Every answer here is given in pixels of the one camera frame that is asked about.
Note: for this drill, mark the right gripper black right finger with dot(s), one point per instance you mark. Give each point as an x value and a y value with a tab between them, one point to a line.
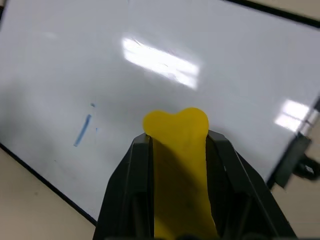
240	195

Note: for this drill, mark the black-framed whiteboard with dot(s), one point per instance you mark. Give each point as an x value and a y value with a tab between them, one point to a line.
75	62

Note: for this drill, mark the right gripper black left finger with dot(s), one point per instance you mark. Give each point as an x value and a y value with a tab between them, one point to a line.
130	190

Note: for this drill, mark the yellow eraser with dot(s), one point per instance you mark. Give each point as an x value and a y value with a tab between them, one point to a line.
180	150

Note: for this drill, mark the black whiteboard side clip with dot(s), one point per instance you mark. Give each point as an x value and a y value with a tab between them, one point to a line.
290	162

